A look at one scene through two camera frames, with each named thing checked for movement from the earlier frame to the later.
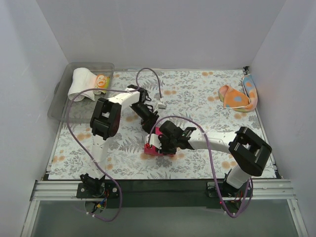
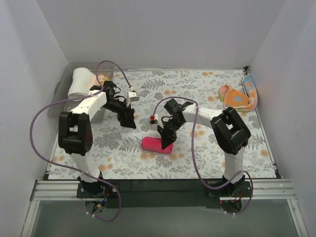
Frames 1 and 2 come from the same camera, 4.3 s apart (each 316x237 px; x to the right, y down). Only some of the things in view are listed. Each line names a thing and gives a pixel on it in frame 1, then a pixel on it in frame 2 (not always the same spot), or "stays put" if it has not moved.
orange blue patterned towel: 232,98 stays put
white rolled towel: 83,79 stays put
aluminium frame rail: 260,189 stays put
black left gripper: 150,122 to 125,115
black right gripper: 163,144 to 167,130
